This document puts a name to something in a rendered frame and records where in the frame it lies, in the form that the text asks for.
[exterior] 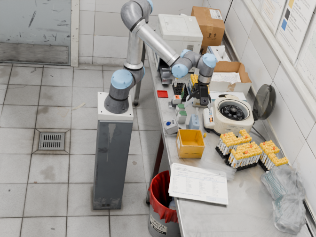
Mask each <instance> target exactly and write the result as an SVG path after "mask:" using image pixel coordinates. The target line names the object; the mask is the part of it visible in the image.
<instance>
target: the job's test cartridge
mask: <svg viewBox="0 0 316 237"><path fill-rule="evenodd" d="M181 100H182V98H181V95H175V96H173V104H181Z"/></svg>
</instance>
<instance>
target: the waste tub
mask: <svg viewBox="0 0 316 237"><path fill-rule="evenodd" d="M175 142H176V147H177V152H178V157H179V158H202V155H203V151H204V148H205V142H204V139H203V136H202V132H201V130H196V129H178V134H177V137H176V141H175Z"/></svg>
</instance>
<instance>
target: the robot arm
mask: <svg viewBox="0 0 316 237"><path fill-rule="evenodd" d="M152 11H153V3H152V1H151V0H130V1H128V2H126V3H125V4H124V5H123V6H122V8H121V11H120V15H121V19H122V21H123V23H124V25H125V26H126V27H127V29H128V30H129V38H128V48H127V59H126V60H125V61H124V65H123V69H122V70H117V71H115V72H114V73H113V75H112V78H111V85H110V90H109V94H108V95H107V97H106V98H105V100H104V107H105V109H106V110H107V111H109V112H111V113H113V114H123V113H126V112H127V111H128V108H129V101H128V95H129V91H130V89H131V88H132V87H133V86H135V85H136V84H137V83H138V82H139V81H141V80H142V78H143V77H144V75H145V68H144V67H143V63H142V62H141V58H142V47H143V42H145V43H146V44H147V45H148V46H149V47H150V48H151V49H152V50H153V51H154V52H155V53H156V54H157V55H158V56H159V57H160V58H162V59H163V60H164V61H165V62H166V63H167V64H168V65H169V66H170V67H171V68H172V74H173V75H174V76H175V77H176V78H183V77H184V76H185V75H186V74H187V73H188V72H189V71H190V70H191V68H192V67H195V68H197V69H200V70H199V74H197V75H198V79H197V81H198V83H195V84H194V87H193V93H191V94H190V95H189V96H187V98H186V102H185V104H184V108H185V107H187V106H188V105H189V104H190V103H191V102H193V101H194V98H197V99H199V100H200V105H201V106H208V109H209V110H210V108H211V97H210V95H209V93H208V86H207V85H209V84H210V82H211V79H212V76H213V71H214V68H215V66H216V60H217V58H216V56H215V55H213V54H209V53H206V54H204V55H200V54H197V53H195V52H192V51H191V50H187V49H184V50H183V51H182V53H181V55H180V56H179V55H178V54H177V53H176V52H175V51H174V50H173V49H172V48H171V47H170V46H169V45H168V44H167V43H166V42H165V41H164V40H163V39H162V38H161V37H160V36H159V35H157V34H156V33H155V32H154V31H153V30H152V29H151V28H150V27H149V26H148V25H147V24H148V22H149V15H150V14H151V13H152Z"/></svg>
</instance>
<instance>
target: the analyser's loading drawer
mask: <svg viewBox="0 0 316 237"><path fill-rule="evenodd" d="M159 69H160V73H161V78H162V84H172V81H173V79H171V73H170V69H169V67H168V64H159Z"/></svg>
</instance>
